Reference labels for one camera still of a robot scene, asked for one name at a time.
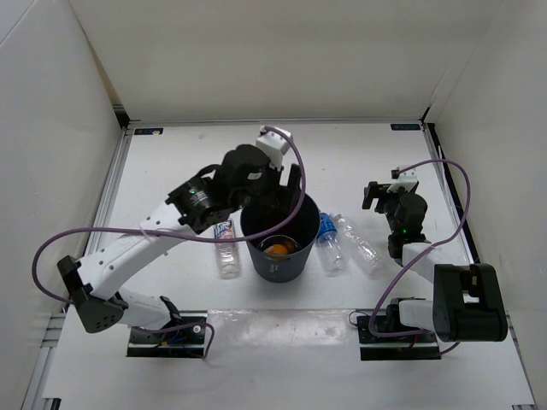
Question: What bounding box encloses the orange juice bottle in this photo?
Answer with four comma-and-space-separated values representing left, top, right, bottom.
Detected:
264, 243, 295, 256

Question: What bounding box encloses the clear bottle white red label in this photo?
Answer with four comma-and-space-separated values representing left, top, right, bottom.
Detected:
214, 219, 240, 279

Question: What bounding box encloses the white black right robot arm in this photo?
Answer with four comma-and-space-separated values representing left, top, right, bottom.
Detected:
362, 181, 509, 343

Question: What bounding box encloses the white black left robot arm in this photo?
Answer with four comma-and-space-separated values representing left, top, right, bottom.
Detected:
57, 138, 297, 342

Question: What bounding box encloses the dark grey plastic bin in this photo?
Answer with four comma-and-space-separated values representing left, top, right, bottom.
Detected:
240, 196, 320, 283

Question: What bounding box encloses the clear unlabelled plastic bottle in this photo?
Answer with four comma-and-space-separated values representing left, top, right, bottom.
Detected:
333, 214, 382, 278

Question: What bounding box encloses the dark logo sticker right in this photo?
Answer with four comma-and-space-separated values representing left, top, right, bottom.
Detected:
390, 123, 421, 132

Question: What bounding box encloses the dark logo sticker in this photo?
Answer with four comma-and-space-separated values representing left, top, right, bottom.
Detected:
390, 123, 421, 132
133, 127, 163, 136

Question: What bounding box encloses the clear bottle blue label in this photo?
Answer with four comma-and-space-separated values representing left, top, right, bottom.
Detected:
316, 213, 347, 272

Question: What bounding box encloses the dark logo sticker left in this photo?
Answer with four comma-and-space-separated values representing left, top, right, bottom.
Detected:
133, 127, 163, 136

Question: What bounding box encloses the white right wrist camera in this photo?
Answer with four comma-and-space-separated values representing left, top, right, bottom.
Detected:
387, 167, 419, 193

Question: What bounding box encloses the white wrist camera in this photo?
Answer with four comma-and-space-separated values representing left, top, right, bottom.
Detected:
255, 126, 292, 172
387, 167, 419, 193

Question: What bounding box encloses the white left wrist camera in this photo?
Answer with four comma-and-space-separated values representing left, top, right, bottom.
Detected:
255, 126, 292, 172

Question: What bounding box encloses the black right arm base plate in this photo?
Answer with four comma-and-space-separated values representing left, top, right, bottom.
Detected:
356, 315, 441, 361

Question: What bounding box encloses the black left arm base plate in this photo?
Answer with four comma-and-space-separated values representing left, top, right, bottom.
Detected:
126, 311, 215, 360

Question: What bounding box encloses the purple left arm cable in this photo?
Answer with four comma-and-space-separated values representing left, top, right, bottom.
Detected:
32, 125, 307, 359

